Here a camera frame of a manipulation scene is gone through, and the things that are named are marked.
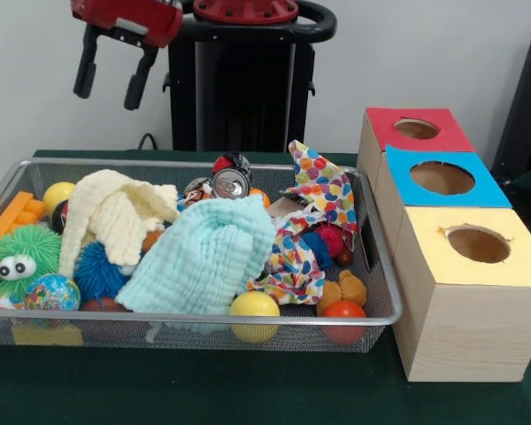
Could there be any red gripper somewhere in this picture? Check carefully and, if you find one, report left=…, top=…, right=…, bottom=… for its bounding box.
left=70, top=0, right=185, bottom=112

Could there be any cream waffle cloth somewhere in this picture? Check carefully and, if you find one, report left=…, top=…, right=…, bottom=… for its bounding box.
left=58, top=169, right=181, bottom=280

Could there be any orange ladder-shaped block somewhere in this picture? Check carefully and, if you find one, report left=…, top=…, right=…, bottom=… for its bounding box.
left=0, top=190, right=48, bottom=260

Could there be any green spiky ball with eyes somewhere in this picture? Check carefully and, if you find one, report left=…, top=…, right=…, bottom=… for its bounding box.
left=0, top=224, right=63, bottom=300

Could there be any mint green cloth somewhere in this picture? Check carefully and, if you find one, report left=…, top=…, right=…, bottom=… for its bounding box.
left=114, top=194, right=278, bottom=334

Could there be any polka dot cloth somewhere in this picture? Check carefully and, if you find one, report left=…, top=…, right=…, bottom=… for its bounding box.
left=247, top=140, right=360, bottom=306

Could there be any wooden three-hole box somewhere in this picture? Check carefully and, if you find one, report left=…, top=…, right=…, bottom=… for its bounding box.
left=356, top=106, right=531, bottom=383

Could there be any yellow ball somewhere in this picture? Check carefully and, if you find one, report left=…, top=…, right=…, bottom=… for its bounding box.
left=227, top=290, right=281, bottom=344
left=42, top=182, right=77, bottom=217

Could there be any crushed soda can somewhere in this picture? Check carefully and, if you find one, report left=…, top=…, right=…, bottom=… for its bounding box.
left=211, top=151, right=253, bottom=201

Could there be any blue spiky ball with eyes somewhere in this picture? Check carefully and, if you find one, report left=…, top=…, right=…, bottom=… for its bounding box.
left=73, top=241, right=133, bottom=302

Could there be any globe print ball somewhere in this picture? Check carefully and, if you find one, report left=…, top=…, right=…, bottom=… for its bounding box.
left=24, top=273, right=81, bottom=312

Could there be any dark green tablecloth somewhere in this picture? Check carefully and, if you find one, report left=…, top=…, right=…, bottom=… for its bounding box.
left=0, top=149, right=531, bottom=425

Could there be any red orange ball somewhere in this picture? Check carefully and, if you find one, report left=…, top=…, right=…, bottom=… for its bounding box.
left=321, top=300, right=367, bottom=346

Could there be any black panel stand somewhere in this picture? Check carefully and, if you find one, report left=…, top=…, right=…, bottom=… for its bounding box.
left=489, top=28, right=531, bottom=181

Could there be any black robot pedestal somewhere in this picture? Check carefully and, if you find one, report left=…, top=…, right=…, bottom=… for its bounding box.
left=153, top=0, right=338, bottom=154

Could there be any wire mesh bin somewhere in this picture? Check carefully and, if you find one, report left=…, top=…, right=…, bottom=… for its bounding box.
left=0, top=157, right=403, bottom=357

